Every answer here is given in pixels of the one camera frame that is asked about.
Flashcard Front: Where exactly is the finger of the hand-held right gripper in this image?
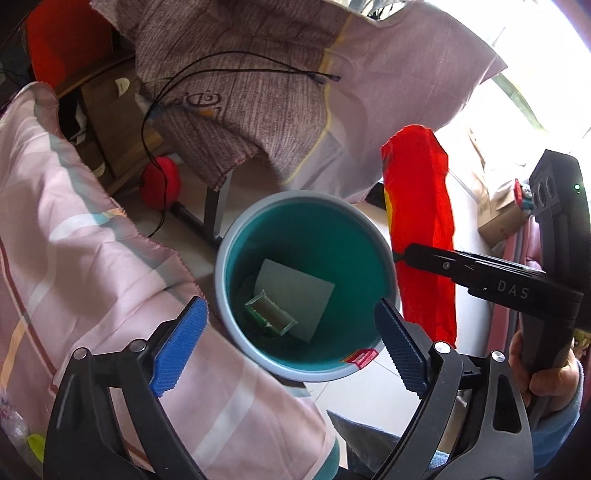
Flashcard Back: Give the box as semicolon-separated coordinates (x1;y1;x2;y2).
394;243;549;280

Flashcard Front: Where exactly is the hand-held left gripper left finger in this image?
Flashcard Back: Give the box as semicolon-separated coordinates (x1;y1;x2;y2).
44;295;209;480

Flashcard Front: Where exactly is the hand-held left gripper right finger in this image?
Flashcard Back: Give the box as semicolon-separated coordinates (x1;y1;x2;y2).
372;298;536;480

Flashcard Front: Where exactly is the grey teal trash bin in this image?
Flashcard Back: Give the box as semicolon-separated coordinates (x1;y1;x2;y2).
213;190;399;383

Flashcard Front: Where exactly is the person's right forearm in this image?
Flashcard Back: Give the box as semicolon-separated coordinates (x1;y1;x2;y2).
526;369;583;462

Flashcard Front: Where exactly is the person's right hand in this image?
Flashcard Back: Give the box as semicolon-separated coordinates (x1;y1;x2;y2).
508;330;585;411

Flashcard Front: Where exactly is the small cardboard box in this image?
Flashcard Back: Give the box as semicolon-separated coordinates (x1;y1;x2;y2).
477;185;539;247

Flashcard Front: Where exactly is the red cloth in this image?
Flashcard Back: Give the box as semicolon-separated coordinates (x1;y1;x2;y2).
381;124;458;349

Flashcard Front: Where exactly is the dark grey cushion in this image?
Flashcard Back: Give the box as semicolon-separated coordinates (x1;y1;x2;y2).
325;410;408;472

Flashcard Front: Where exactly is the green snack wrapper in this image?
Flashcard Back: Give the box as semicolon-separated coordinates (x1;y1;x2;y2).
244;289;298;339

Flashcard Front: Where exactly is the white paper sheet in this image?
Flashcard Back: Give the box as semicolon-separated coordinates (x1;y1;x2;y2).
255;258;335;343

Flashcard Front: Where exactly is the green plant leaf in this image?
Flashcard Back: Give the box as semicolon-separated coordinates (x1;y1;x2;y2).
492;74;542;132

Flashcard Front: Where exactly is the pink plaid bedsheet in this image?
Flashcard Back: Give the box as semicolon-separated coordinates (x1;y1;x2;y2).
0;82;340;480

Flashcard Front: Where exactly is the red round plush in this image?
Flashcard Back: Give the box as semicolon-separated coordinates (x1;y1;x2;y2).
140;156;182;209

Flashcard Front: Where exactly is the clear crumpled plastic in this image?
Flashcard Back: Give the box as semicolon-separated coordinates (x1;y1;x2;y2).
0;388;31;457

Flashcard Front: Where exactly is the brown box with white marks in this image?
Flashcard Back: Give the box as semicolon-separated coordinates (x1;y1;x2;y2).
55;55;174;195

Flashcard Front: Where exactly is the grey and lilac cloth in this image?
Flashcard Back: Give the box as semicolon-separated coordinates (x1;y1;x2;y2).
90;0;509;204

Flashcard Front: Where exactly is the red box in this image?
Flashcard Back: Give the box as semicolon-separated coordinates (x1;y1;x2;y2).
25;0;116;88

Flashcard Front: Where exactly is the metal stand frame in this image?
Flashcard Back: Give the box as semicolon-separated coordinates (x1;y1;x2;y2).
171;175;232;248

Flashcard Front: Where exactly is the black cable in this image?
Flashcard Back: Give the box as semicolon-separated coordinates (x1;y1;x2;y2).
141;52;343;238

